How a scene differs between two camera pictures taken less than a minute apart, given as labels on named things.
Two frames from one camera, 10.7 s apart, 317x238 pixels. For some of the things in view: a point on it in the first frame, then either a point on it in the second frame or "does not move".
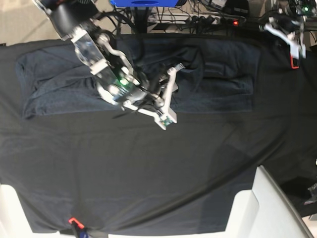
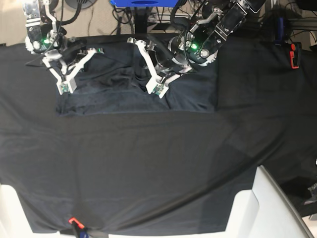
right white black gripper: [290, 29] → [162, 66]
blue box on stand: [146, 3] does not move
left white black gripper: [156, 103] → [65, 65]
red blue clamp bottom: [79, 227] does not move
